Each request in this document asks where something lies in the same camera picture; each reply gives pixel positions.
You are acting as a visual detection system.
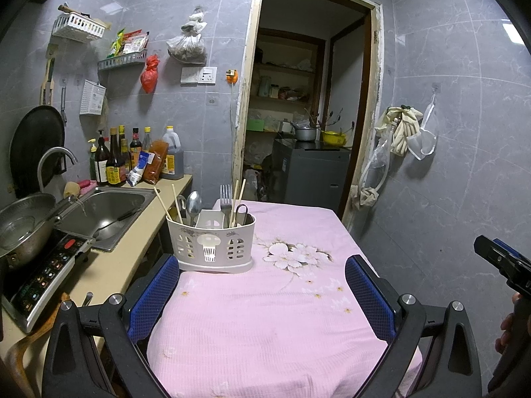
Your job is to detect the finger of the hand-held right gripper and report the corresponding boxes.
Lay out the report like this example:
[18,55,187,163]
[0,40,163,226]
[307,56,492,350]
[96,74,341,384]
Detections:
[474,234,517,276]
[493,237,531,266]

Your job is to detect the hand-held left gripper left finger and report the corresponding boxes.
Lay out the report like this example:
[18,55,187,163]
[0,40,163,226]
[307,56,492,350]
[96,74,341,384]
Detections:
[41,254,180,398]

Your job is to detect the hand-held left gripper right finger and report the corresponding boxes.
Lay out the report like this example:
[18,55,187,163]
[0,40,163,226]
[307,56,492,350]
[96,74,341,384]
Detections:
[345,255,483,398]

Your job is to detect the white plastic utensil holder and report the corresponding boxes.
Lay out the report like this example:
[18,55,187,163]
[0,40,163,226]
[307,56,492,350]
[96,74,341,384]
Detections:
[166,209,257,275]

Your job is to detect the large metal spoon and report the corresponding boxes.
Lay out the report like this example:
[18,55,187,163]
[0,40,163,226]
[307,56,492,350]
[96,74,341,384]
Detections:
[185,191,203,228]

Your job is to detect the metal fork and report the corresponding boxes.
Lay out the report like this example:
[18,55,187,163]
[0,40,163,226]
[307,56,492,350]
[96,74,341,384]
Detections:
[220,184,233,230]

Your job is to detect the person's right hand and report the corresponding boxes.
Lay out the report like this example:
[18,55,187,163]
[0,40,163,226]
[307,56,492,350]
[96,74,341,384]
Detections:
[495,292,522,354]

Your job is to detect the beige kitchen counter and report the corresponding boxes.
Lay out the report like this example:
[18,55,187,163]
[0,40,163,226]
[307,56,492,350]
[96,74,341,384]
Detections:
[0,174,193,382]

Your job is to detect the steel sink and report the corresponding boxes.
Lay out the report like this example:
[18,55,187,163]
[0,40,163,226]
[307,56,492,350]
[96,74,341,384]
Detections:
[54,186,156,253]

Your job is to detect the cream knotted rag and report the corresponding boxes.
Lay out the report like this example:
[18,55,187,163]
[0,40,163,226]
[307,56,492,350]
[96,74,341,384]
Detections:
[350,184,379,208]

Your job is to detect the pink floral tablecloth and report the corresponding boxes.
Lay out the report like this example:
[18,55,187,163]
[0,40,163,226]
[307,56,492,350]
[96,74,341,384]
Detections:
[146,199,424,398]

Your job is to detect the black induction cooker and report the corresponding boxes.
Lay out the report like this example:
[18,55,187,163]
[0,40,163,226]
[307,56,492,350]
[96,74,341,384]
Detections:
[0,228,97,334]

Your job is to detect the white blue packet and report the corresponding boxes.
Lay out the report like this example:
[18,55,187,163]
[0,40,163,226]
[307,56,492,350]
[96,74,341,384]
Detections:
[126,151,155,187]

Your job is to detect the yellow label sauce bottle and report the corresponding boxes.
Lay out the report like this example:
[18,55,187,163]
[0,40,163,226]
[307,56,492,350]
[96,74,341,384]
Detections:
[106,126,127,187]

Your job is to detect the orange seasoning packet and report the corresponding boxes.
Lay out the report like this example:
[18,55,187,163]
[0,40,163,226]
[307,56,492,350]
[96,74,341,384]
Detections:
[143,140,171,185]

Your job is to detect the grey cabinet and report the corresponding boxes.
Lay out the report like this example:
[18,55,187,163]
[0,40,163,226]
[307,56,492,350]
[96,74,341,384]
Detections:
[271,138,352,212]

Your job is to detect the plastic oil jug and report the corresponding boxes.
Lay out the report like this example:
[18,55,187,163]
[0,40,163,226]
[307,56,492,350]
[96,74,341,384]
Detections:
[160,125,185,181]

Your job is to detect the brown wooden chair back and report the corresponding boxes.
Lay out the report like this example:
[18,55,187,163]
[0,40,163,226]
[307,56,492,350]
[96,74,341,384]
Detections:
[0,292,73,398]

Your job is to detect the dark pump bottle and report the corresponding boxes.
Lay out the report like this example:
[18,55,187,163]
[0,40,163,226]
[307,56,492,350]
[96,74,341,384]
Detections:
[88,130,111,187]

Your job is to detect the metal wok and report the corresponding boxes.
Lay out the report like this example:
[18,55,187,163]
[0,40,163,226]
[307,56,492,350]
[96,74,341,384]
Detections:
[0,193,77,270]

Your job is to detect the dark sauce bottle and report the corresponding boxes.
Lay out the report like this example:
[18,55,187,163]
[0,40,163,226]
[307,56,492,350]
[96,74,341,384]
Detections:
[118,124,131,172]
[130,128,142,166]

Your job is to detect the cream rubber gloves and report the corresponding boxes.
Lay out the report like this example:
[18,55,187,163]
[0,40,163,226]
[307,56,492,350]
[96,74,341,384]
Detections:
[374,105,424,157]

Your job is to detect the yellow bowl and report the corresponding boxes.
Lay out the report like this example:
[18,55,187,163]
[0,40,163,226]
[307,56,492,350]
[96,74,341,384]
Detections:
[321,130,347,147]

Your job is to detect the metal pot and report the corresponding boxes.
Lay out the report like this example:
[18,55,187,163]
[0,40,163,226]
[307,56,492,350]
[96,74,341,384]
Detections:
[289,122,319,142]

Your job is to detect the metal faucet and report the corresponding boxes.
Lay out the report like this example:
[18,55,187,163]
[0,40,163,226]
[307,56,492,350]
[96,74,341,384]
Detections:
[37,147,79,195]

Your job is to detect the black round pan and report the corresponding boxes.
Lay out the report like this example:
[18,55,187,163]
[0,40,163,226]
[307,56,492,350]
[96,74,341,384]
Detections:
[9,105,67,200]

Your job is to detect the white hanging holder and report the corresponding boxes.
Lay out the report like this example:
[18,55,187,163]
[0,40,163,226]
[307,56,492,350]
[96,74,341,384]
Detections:
[80,80,107,117]

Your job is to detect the red plastic bag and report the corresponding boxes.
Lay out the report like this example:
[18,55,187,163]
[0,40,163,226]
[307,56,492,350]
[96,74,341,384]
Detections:
[140,55,160,94]

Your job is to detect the wooden spatula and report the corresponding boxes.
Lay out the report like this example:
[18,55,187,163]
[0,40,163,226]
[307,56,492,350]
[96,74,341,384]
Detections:
[39,43,58,106]

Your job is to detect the wooden shelf unit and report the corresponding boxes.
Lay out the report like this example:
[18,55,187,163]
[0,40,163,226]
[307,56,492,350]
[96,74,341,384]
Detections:
[249,29,326,133]

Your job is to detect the clear bag of dried goods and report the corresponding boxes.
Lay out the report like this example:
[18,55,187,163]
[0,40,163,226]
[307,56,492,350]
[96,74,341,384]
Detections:
[167,33,207,66]

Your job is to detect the red snack packet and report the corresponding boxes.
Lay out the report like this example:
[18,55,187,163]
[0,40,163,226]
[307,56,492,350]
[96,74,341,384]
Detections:
[122,30,150,55]

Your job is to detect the yellow snack packet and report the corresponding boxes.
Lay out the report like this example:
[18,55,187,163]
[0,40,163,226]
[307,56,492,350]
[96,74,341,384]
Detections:
[107,29,126,59]

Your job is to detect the cream door frame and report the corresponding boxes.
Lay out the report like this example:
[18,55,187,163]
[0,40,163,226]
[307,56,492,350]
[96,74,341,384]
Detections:
[232,0,382,233]

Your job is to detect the white wall switch panel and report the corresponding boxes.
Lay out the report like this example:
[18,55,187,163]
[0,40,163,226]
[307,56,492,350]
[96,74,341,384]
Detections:
[180,66,217,86]

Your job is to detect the grey wall rack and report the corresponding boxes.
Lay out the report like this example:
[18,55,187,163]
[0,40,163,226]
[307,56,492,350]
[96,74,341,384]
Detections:
[97,52,149,72]

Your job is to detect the white wall basket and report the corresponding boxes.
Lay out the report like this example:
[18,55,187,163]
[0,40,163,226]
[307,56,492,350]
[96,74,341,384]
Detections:
[52,12,112,43]

